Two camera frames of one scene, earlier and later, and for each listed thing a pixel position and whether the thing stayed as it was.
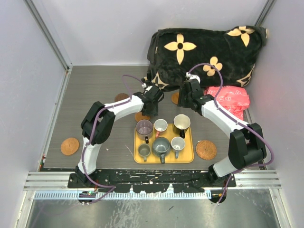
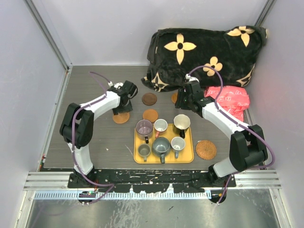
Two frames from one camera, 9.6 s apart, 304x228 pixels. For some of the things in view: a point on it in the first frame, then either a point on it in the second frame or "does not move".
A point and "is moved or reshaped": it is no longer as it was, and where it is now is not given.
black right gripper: x=182 y=93 does not move
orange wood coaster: x=138 y=116 is moved or reshaped
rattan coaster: x=205 y=149 does not move
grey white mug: x=177 y=143 does not move
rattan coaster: x=69 y=146 is moved or reshaped
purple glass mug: x=144 y=129 does not move
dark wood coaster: x=120 y=96 is moved or reshaped
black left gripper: x=154 y=113 → x=128 y=109
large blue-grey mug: x=161 y=146 does not move
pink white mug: x=160 y=125 does not move
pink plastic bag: x=236 y=99 does not move
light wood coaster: x=175 y=98 does not move
